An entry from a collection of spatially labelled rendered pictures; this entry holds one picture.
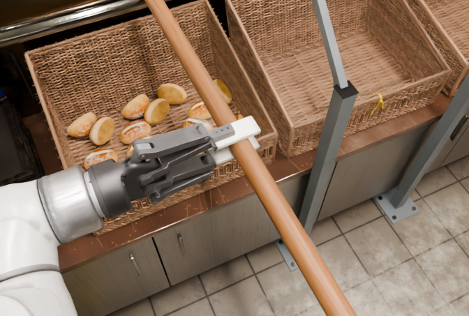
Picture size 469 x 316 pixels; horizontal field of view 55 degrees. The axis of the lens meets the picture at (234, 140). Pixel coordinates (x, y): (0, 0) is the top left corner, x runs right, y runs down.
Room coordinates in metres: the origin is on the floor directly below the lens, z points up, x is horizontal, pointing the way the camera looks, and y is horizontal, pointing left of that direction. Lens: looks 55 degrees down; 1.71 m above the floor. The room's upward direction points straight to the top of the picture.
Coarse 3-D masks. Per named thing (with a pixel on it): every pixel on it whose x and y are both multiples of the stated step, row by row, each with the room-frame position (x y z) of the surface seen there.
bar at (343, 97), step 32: (128, 0) 0.71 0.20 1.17; (320, 0) 0.81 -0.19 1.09; (0, 32) 0.61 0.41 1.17; (32, 32) 0.62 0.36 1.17; (320, 32) 0.78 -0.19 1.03; (352, 96) 0.66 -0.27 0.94; (448, 128) 0.85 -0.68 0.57; (320, 160) 0.67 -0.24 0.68; (416, 160) 0.88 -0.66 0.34; (320, 192) 0.66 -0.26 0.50; (384, 192) 0.93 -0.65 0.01; (288, 256) 0.65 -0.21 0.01
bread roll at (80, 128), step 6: (84, 114) 0.85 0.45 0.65; (90, 114) 0.85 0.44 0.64; (78, 120) 0.82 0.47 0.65; (84, 120) 0.83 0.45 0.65; (90, 120) 0.83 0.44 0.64; (96, 120) 0.85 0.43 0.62; (72, 126) 0.80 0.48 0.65; (78, 126) 0.81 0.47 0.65; (84, 126) 0.81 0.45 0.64; (90, 126) 0.82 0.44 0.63; (72, 132) 0.79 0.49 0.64; (78, 132) 0.79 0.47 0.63; (84, 132) 0.80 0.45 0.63
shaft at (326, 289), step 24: (144, 0) 0.68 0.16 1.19; (168, 24) 0.60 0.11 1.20; (192, 48) 0.55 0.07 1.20; (192, 72) 0.49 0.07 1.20; (216, 96) 0.44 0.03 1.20; (216, 120) 0.40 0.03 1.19; (240, 144) 0.35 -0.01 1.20; (264, 168) 0.32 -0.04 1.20; (264, 192) 0.28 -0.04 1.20; (288, 216) 0.24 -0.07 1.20; (288, 240) 0.22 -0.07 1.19; (312, 264) 0.18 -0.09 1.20; (312, 288) 0.16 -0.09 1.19; (336, 288) 0.16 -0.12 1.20; (336, 312) 0.13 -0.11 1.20
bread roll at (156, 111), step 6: (156, 102) 0.89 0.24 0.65; (162, 102) 0.90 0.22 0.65; (150, 108) 0.87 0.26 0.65; (156, 108) 0.87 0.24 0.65; (162, 108) 0.89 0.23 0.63; (168, 108) 0.90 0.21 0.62; (144, 114) 0.86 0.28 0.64; (150, 114) 0.85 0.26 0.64; (156, 114) 0.86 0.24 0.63; (162, 114) 0.87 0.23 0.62; (150, 120) 0.84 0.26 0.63; (156, 120) 0.85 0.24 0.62
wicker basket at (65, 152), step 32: (96, 32) 0.99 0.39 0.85; (128, 32) 1.02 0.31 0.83; (160, 32) 1.05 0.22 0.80; (224, 32) 1.02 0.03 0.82; (32, 64) 0.87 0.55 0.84; (64, 64) 0.92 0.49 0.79; (96, 64) 0.95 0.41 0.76; (128, 64) 0.98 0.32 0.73; (160, 64) 1.01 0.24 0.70; (224, 64) 1.01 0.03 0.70; (64, 96) 0.88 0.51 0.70; (96, 96) 0.91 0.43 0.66; (128, 96) 0.94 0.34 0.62; (192, 96) 0.97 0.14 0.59; (256, 96) 0.82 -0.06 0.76; (64, 128) 0.84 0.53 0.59; (160, 128) 0.84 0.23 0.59; (64, 160) 0.61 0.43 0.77; (160, 160) 0.72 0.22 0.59; (192, 192) 0.61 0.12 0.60
